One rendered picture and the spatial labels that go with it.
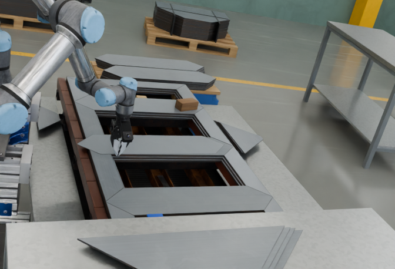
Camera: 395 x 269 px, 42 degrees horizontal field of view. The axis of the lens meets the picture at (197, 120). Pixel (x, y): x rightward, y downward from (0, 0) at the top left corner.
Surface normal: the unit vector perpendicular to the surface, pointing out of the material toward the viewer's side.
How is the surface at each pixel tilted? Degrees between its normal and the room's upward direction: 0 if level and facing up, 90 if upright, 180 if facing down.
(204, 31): 90
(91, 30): 85
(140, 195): 0
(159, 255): 0
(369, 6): 90
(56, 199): 0
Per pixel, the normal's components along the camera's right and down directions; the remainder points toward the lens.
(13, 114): 0.70, 0.50
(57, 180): 0.21, -0.89
